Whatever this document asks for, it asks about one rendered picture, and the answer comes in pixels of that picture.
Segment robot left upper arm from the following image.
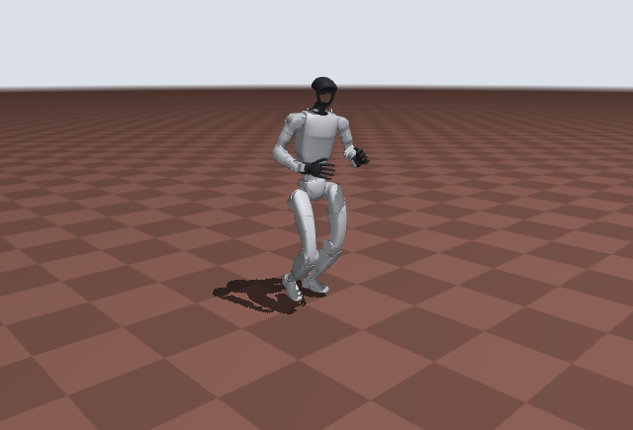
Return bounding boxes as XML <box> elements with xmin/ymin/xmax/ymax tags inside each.
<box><xmin>337</xmin><ymin>116</ymin><xmax>355</xmax><ymax>160</ymax></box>

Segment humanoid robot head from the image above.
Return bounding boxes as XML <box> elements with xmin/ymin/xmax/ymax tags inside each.
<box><xmin>309</xmin><ymin>77</ymin><xmax>337</xmax><ymax>116</ymax></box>

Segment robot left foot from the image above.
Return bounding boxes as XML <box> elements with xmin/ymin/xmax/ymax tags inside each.
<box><xmin>302</xmin><ymin>277</ymin><xmax>329</xmax><ymax>293</ymax></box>

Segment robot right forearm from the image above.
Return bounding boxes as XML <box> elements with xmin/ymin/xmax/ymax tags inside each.
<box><xmin>273</xmin><ymin>147</ymin><xmax>306</xmax><ymax>173</ymax></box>

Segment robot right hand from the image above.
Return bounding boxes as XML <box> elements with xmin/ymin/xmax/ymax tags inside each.
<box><xmin>301</xmin><ymin>158</ymin><xmax>335</xmax><ymax>180</ymax></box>

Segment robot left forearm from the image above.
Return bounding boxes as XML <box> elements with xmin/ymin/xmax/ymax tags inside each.
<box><xmin>348</xmin><ymin>146</ymin><xmax>358</xmax><ymax>168</ymax></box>

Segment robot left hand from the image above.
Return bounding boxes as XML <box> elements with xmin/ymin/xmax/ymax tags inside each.
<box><xmin>351</xmin><ymin>147</ymin><xmax>370</xmax><ymax>167</ymax></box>

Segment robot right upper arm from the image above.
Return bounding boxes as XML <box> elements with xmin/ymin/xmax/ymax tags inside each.
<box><xmin>272</xmin><ymin>113</ymin><xmax>306</xmax><ymax>157</ymax></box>

